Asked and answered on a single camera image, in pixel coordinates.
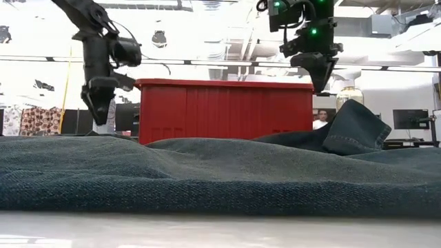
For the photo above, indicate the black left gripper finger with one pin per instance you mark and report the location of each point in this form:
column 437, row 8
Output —
column 93, row 108
column 108, row 108

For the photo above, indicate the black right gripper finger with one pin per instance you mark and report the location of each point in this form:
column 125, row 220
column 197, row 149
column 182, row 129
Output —
column 330, row 67
column 313, row 67

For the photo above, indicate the dark blue jeans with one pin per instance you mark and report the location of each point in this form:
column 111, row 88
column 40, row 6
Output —
column 206, row 172

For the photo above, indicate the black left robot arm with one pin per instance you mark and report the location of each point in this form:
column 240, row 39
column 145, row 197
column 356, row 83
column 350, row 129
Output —
column 94, row 51

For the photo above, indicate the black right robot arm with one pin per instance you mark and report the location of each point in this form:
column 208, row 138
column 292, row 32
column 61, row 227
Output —
column 324, row 8

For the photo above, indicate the red plastic laundry bin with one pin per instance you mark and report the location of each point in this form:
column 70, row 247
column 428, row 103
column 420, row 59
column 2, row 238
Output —
column 224, row 110

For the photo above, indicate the blue air freshener spray bottle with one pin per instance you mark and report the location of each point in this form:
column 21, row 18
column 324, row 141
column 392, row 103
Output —
column 111, row 120

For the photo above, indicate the clear spray bottle white trigger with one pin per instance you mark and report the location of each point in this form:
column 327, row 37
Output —
column 349, row 93

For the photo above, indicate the person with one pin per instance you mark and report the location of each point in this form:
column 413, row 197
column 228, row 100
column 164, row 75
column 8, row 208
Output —
column 321, row 120

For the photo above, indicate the floral patterned fabric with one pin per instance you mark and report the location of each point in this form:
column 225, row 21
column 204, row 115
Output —
column 41, row 122

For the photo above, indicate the dark dome ceiling lamp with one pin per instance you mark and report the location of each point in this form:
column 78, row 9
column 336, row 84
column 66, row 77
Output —
column 159, row 38

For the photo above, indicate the white patterned fabric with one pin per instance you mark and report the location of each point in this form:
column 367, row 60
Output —
column 12, row 122

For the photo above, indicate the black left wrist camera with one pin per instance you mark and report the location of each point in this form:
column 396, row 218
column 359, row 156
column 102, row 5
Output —
column 125, row 51

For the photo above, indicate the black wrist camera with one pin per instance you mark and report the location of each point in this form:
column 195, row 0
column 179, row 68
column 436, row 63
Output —
column 284, row 15
column 125, row 51

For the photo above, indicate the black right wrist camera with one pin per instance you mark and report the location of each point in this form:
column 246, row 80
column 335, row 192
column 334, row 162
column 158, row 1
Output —
column 284, row 15

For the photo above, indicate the black wall monitor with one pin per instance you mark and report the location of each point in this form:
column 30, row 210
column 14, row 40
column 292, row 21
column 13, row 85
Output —
column 410, row 119

